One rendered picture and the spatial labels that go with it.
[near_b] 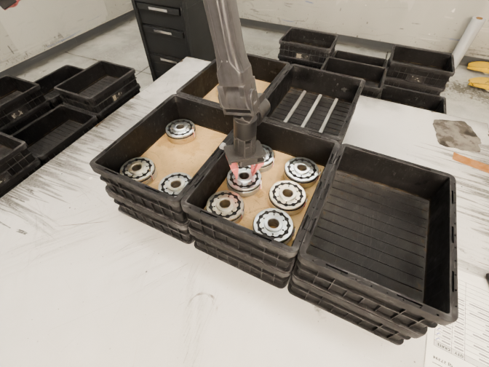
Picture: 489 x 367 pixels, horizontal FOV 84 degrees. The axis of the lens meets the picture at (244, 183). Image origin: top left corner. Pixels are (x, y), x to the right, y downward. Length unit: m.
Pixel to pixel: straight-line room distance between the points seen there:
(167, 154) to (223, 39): 0.48
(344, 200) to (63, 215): 0.90
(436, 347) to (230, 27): 0.85
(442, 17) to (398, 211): 3.24
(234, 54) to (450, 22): 3.51
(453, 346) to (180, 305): 0.68
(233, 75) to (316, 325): 0.63
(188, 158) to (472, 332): 0.90
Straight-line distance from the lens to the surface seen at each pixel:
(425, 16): 3.93
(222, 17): 0.57
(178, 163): 0.90
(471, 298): 1.00
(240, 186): 0.78
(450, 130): 1.50
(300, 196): 0.77
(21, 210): 1.19
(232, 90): 0.62
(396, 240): 0.81
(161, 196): 0.69
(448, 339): 0.91
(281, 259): 0.65
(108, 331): 0.84
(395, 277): 0.76
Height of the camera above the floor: 1.45
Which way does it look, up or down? 49 degrees down
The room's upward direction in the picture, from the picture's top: straight up
